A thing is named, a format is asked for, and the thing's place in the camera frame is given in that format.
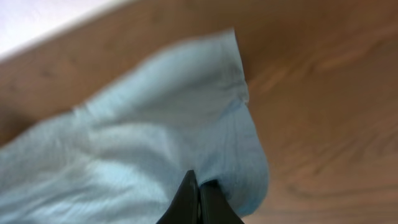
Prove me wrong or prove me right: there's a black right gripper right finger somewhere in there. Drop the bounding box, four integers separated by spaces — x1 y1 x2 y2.
200 180 244 224

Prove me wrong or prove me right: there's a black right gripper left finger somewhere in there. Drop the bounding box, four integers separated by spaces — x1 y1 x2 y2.
157 170 198 224

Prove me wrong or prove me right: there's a light blue t-shirt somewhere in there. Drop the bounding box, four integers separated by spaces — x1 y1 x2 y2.
1 30 269 223

